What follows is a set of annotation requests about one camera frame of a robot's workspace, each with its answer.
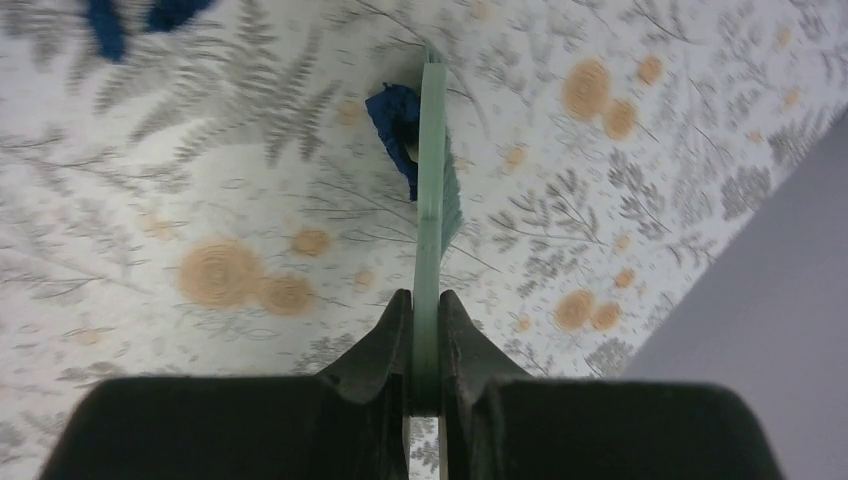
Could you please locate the green hand brush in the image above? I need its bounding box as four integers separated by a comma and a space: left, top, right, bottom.
405, 49, 465, 480

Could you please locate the dark blue scrap near bucket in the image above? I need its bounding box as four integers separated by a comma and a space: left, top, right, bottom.
84, 0, 215, 63

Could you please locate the floral table mat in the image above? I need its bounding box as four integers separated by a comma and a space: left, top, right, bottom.
1, 1, 847, 479

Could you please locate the dark blue scrap far right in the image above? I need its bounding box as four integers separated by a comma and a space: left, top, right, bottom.
365, 83, 421, 202

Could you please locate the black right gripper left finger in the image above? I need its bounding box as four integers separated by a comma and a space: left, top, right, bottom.
41, 290, 412, 479

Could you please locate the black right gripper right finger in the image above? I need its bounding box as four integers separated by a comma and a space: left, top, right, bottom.
438, 290, 782, 479

